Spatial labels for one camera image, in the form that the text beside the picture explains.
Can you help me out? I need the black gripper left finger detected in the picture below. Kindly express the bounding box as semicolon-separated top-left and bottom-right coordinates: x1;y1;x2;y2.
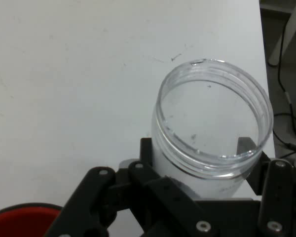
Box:
46;137;221;237

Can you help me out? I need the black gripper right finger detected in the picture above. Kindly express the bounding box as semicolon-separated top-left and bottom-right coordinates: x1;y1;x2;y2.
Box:
237;137;296;237

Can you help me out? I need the clear plastic jar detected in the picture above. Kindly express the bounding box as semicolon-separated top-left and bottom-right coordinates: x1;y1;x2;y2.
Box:
151;58;274;199

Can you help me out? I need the red bowl black rim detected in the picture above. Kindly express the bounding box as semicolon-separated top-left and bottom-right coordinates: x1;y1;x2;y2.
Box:
0;202;64;237

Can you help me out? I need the white slanted stand leg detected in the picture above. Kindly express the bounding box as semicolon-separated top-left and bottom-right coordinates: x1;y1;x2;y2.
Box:
268;0;296;67

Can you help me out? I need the thin black cable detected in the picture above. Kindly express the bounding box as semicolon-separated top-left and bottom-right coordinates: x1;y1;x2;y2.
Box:
272;113;296;159
277;23;296;124

